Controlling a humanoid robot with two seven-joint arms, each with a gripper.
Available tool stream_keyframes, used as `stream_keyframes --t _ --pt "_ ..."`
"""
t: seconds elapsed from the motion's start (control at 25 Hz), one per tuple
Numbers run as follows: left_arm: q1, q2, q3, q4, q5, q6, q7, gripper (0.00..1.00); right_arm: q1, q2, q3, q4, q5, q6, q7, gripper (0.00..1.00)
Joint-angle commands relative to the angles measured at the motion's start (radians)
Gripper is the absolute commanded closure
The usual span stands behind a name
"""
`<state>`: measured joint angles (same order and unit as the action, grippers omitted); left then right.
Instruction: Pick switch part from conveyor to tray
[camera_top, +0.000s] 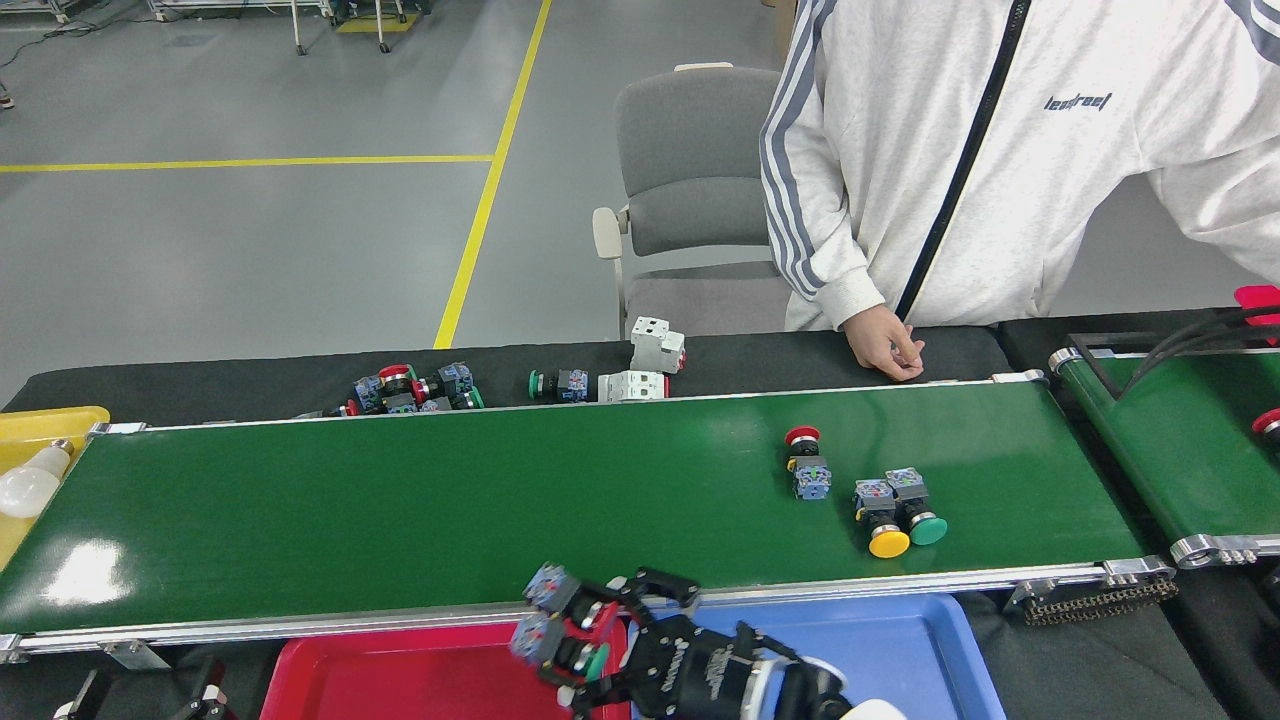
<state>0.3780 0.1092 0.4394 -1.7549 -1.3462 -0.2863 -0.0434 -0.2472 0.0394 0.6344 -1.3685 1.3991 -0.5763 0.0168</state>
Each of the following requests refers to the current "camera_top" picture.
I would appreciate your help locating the grey office chair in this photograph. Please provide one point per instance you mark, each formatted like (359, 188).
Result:
(690, 150)

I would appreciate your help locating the yellow push button switch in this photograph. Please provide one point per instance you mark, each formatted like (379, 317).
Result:
(875, 500)

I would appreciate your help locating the red plastic bin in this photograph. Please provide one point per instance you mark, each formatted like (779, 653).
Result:
(1262, 305)

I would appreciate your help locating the black table cover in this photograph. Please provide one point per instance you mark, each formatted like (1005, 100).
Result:
(250, 385)

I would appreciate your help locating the black guide frame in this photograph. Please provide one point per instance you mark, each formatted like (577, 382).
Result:
(1100, 338)

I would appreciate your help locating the yellow plastic tray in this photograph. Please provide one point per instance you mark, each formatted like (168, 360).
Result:
(40, 425)

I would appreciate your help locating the white light bulb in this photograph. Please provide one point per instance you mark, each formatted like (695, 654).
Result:
(30, 488)

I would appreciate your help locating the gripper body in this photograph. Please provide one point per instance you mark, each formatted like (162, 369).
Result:
(700, 675)

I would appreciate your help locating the green conveyor belt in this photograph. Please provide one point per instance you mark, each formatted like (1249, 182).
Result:
(500, 500)
(1180, 450)

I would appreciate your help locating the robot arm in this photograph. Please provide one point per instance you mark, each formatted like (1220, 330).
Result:
(810, 690)

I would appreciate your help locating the blue plastic tray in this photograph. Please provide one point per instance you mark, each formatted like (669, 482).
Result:
(880, 660)

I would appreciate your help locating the red plastic tray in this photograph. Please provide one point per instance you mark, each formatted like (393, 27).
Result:
(400, 680)

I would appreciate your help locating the yellow floor plate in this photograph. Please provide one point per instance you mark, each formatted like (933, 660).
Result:
(375, 22)

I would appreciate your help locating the white circuit breaker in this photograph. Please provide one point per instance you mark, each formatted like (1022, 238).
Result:
(630, 387)
(655, 345)

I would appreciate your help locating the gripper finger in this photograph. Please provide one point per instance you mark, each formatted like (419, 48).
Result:
(88, 695)
(620, 690)
(214, 695)
(675, 592)

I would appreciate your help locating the person's right hand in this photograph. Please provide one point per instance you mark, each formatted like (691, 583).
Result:
(885, 345)

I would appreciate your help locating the white wheeled stand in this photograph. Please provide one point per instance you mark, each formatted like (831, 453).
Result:
(298, 30)

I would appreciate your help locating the person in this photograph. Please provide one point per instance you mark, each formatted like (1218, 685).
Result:
(1000, 200)

